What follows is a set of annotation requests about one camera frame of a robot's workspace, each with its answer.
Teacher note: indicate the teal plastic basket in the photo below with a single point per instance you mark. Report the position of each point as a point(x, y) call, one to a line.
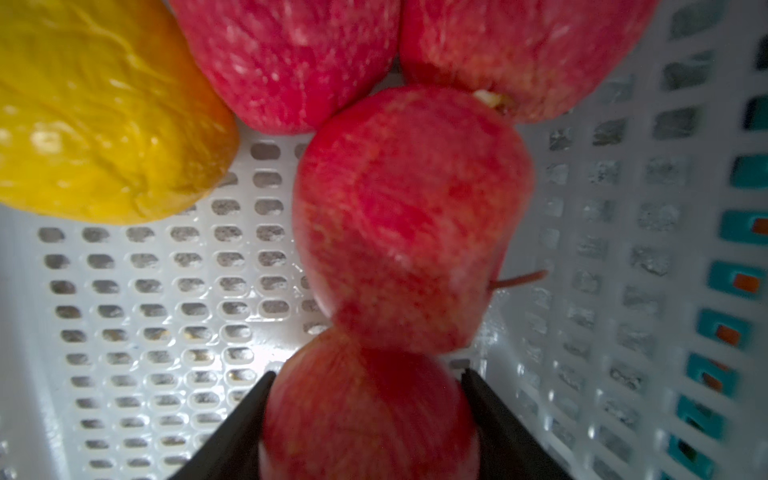
point(740, 226)

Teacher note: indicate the red apple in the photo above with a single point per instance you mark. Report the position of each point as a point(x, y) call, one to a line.
point(338, 410)
point(403, 208)
point(285, 67)
point(535, 60)

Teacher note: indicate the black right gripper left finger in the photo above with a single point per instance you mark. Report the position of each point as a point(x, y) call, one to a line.
point(232, 452)

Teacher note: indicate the yellow lemon with leaves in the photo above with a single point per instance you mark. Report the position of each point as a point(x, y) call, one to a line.
point(105, 117)

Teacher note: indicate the white plastic basket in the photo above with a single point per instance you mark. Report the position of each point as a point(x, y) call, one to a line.
point(124, 348)

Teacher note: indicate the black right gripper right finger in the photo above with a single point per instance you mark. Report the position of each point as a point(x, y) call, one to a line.
point(508, 450)

